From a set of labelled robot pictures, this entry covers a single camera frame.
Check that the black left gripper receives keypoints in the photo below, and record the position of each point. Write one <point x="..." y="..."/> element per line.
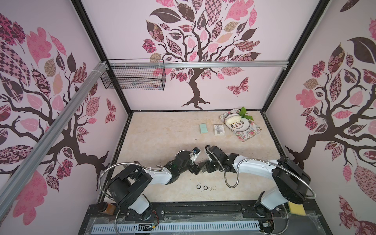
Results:
<point x="194" y="170"/>

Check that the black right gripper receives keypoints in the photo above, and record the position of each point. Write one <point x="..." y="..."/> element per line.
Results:
<point x="209" y="165"/>

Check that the clear plastic ring bag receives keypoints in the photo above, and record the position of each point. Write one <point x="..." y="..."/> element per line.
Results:
<point x="219" y="130"/>

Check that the mint green box lid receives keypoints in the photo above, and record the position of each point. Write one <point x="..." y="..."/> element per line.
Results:
<point x="203" y="128"/>

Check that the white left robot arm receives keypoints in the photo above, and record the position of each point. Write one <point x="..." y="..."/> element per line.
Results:
<point x="127" y="187"/>

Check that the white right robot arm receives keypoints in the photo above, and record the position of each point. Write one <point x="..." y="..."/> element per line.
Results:
<point x="292" y="183"/>

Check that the white round printed plate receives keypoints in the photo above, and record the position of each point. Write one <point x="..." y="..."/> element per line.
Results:
<point x="237" y="123"/>

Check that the white toy radish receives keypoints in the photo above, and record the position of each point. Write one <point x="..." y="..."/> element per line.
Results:
<point x="239" y="116"/>

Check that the yellow sponge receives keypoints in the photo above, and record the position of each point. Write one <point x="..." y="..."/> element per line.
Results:
<point x="296" y="209"/>

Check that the brown bottle left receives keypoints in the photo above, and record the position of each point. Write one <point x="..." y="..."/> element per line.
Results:
<point x="106" y="208"/>

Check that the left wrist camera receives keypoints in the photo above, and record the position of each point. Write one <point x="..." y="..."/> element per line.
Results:
<point x="196" y="152"/>

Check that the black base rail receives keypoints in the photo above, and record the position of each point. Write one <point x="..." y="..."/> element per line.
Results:
<point x="162" y="211"/>

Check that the white slotted cable duct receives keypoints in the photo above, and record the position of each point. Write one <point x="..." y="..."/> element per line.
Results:
<point x="177" y="227"/>

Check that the rear aluminium rail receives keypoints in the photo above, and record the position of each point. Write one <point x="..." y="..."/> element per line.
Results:
<point x="225" y="64"/>

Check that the aluminium rail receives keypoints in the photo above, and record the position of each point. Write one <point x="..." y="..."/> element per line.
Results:
<point x="26" y="169"/>
<point x="225" y="64"/>

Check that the black wire basket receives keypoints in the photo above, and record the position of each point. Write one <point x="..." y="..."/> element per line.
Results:
<point x="135" y="74"/>

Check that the left aluminium rail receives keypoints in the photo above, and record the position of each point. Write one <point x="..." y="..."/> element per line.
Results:
<point x="26" y="169"/>

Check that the black corner frame post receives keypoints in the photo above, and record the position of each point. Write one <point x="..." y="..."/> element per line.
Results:
<point x="296" y="52"/>

